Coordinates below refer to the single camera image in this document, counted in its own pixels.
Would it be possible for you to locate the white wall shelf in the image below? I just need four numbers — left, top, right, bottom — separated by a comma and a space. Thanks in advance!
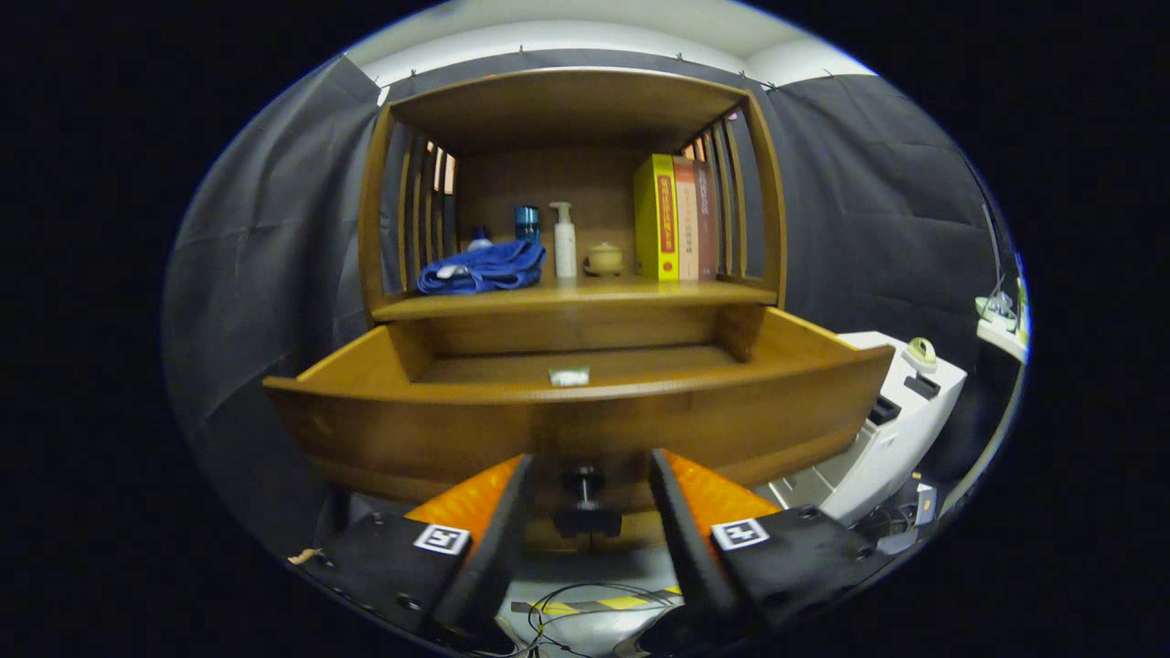
976, 315, 1026, 359

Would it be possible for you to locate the white side table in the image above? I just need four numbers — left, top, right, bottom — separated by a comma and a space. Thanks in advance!
768, 331, 968, 526

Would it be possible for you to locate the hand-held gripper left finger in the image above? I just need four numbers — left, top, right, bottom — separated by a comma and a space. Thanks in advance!
294, 453, 536, 652

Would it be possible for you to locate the yellow book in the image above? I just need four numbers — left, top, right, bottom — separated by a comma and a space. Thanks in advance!
633, 154, 680, 282

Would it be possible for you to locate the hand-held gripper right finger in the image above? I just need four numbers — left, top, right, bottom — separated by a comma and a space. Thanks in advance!
647, 448, 901, 641

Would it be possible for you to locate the black backdrop cloth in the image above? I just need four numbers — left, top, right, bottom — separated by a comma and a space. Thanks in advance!
165, 50, 1016, 549

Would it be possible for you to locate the wooden countertop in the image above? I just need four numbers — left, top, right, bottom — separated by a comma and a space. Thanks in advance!
370, 274, 780, 323

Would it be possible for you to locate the yellow black floor tape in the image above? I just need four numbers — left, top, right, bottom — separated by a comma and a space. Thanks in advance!
510, 594, 682, 615

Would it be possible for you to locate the black floor cable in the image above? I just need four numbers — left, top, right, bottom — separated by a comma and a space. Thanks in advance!
526, 583, 682, 654

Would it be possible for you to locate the blue folded towel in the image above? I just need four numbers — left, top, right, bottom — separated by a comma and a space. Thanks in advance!
417, 239, 548, 295

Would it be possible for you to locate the white pump bottle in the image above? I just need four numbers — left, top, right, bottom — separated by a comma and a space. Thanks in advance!
549, 201, 579, 280

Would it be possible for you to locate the brown book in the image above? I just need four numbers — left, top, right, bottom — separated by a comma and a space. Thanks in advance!
695, 160, 720, 281

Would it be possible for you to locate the orange and cream book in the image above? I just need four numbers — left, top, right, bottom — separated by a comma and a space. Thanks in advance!
674, 155, 700, 281

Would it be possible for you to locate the wooden drawer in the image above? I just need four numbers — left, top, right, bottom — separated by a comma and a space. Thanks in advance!
263, 306, 897, 540

